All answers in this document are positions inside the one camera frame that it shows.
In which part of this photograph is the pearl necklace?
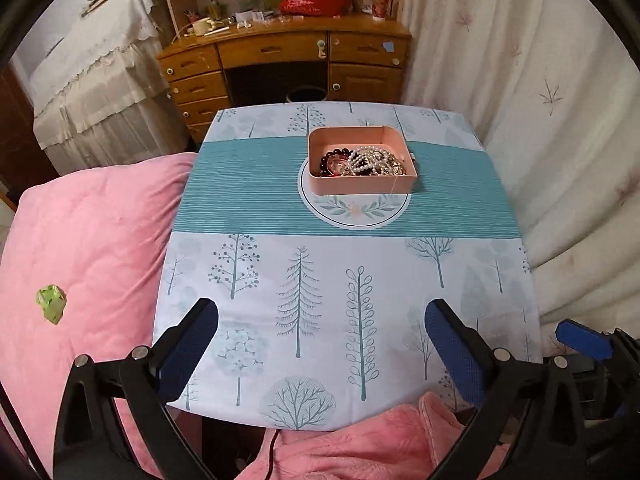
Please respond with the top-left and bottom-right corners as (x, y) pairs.
(345, 145), (403, 177)

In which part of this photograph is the pink blanket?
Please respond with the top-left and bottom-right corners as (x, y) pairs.
(0, 152), (506, 480)

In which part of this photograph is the black cable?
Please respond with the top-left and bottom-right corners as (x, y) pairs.
(262, 427), (281, 480)

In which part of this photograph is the wooden desk with drawers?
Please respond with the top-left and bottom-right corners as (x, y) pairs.
(157, 15), (413, 143)

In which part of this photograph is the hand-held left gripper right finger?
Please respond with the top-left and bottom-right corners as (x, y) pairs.
(424, 298), (591, 480)

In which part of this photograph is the dark trash bin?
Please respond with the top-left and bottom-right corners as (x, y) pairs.
(286, 86), (328, 106)

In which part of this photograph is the tree print tablecloth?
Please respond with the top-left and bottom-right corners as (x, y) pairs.
(151, 101), (544, 433)

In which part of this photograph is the crumpled green paper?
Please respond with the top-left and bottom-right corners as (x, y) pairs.
(34, 284), (67, 325)

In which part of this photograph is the white lace cloth cover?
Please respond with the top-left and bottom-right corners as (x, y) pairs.
(31, 0), (193, 176)

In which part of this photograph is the black bead bracelet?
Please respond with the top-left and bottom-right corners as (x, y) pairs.
(316, 147), (351, 178)

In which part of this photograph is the white leaf print curtain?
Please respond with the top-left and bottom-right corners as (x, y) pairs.
(400, 0), (640, 326)

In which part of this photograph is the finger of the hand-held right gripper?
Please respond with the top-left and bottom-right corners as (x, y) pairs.
(555, 318), (614, 362)

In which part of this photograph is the pink jewelry box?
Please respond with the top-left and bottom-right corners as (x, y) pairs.
(307, 126), (420, 195)

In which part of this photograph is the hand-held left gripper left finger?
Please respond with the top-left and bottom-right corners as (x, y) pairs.
(52, 297), (220, 480)

